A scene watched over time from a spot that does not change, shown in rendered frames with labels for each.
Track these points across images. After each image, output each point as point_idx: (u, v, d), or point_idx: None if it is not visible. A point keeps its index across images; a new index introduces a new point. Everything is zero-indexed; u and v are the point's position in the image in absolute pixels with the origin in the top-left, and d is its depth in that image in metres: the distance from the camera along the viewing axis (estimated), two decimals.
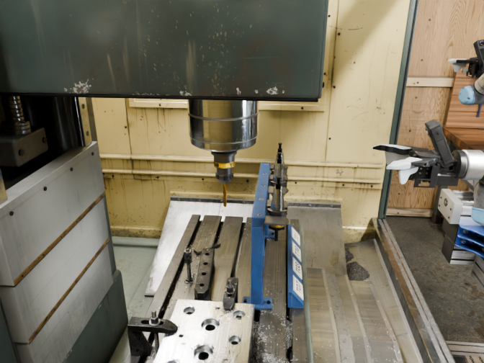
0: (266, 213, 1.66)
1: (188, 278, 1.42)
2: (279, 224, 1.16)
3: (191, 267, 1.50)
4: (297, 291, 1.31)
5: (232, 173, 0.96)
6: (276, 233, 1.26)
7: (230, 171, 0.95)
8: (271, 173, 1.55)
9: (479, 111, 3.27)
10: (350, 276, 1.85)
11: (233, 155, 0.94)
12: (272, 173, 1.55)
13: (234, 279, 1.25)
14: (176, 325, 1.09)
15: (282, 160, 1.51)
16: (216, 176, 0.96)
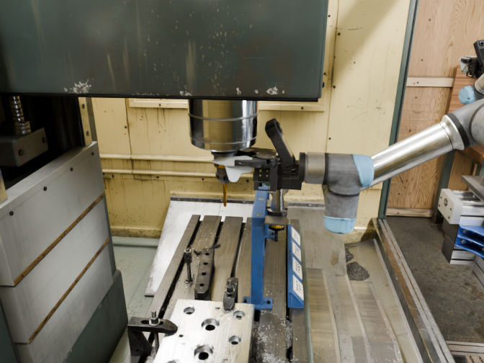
0: (266, 213, 1.66)
1: (188, 278, 1.42)
2: (279, 224, 1.16)
3: (191, 267, 1.50)
4: (297, 291, 1.31)
5: None
6: (276, 234, 1.26)
7: None
8: None
9: None
10: (350, 276, 1.85)
11: (233, 155, 0.94)
12: None
13: (234, 279, 1.25)
14: (176, 325, 1.09)
15: None
16: (216, 176, 0.96)
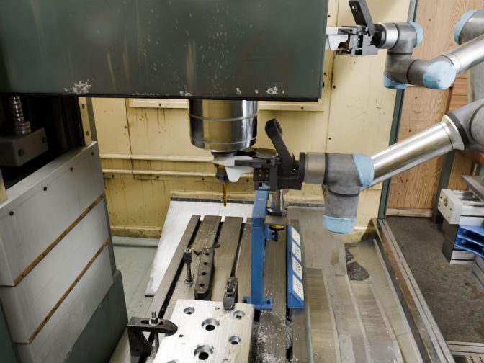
0: (266, 213, 1.66)
1: (188, 278, 1.42)
2: (279, 224, 1.16)
3: (191, 267, 1.50)
4: (297, 291, 1.31)
5: None
6: (276, 234, 1.26)
7: None
8: None
9: None
10: (350, 276, 1.85)
11: (233, 155, 0.94)
12: None
13: (234, 279, 1.25)
14: (176, 325, 1.09)
15: None
16: (216, 176, 0.96)
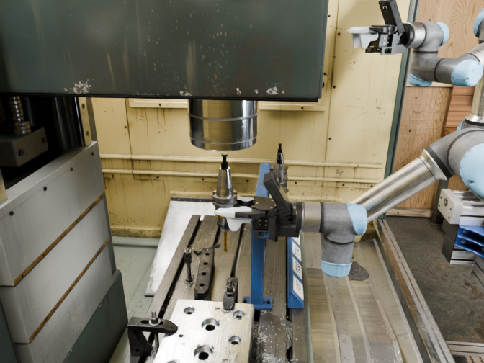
0: None
1: (188, 278, 1.42)
2: None
3: (191, 267, 1.50)
4: (297, 291, 1.31)
5: None
6: None
7: None
8: None
9: None
10: (350, 276, 1.85)
11: (234, 206, 0.99)
12: None
13: (234, 279, 1.25)
14: (176, 325, 1.09)
15: (282, 161, 1.51)
16: (217, 224, 1.01)
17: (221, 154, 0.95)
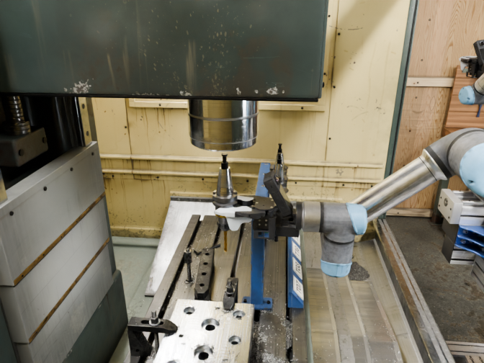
0: None
1: (188, 278, 1.42)
2: None
3: (191, 267, 1.50)
4: (297, 291, 1.31)
5: None
6: None
7: None
8: None
9: (479, 111, 3.27)
10: (350, 276, 1.85)
11: (234, 206, 0.99)
12: None
13: (234, 279, 1.25)
14: (176, 325, 1.09)
15: (282, 161, 1.51)
16: (217, 224, 1.01)
17: (221, 154, 0.95)
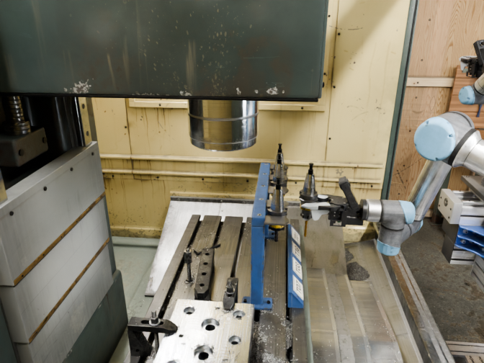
0: (266, 213, 1.66)
1: (188, 278, 1.42)
2: (279, 224, 1.16)
3: (191, 267, 1.50)
4: (297, 291, 1.31)
5: None
6: (276, 234, 1.26)
7: None
8: (271, 173, 1.55)
9: (479, 111, 3.27)
10: (350, 276, 1.85)
11: None
12: (272, 173, 1.55)
13: (234, 279, 1.25)
14: (176, 325, 1.09)
15: (282, 161, 1.51)
16: (302, 215, 1.36)
17: (309, 163, 1.30)
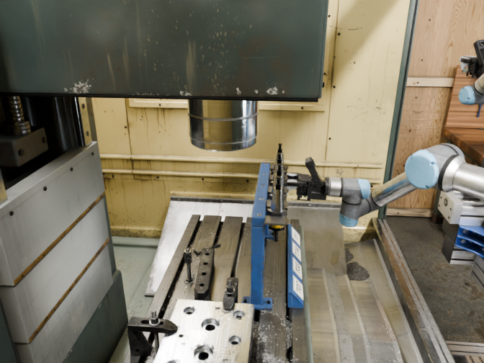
0: (266, 213, 1.66)
1: (188, 278, 1.42)
2: (279, 224, 1.16)
3: (191, 267, 1.50)
4: (297, 291, 1.31)
5: None
6: (276, 234, 1.26)
7: None
8: (271, 173, 1.55)
9: (479, 111, 3.27)
10: (350, 276, 1.85)
11: None
12: (272, 173, 1.55)
13: (234, 279, 1.25)
14: (176, 325, 1.09)
15: (282, 161, 1.51)
16: None
17: (277, 164, 1.29)
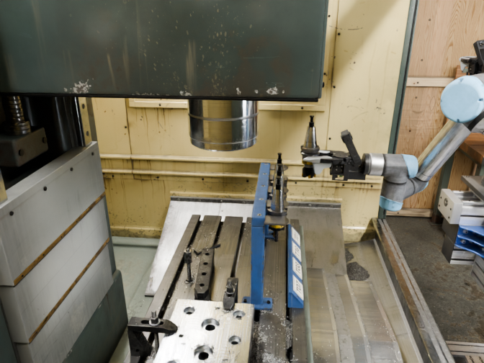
0: (266, 213, 1.66)
1: (188, 278, 1.42)
2: (279, 224, 1.16)
3: (191, 267, 1.50)
4: (297, 291, 1.31)
5: None
6: (276, 234, 1.26)
7: None
8: (301, 152, 1.34)
9: None
10: (350, 276, 1.85)
11: None
12: (302, 152, 1.34)
13: (234, 279, 1.25)
14: (176, 325, 1.09)
15: (315, 136, 1.30)
16: None
17: (277, 164, 1.29)
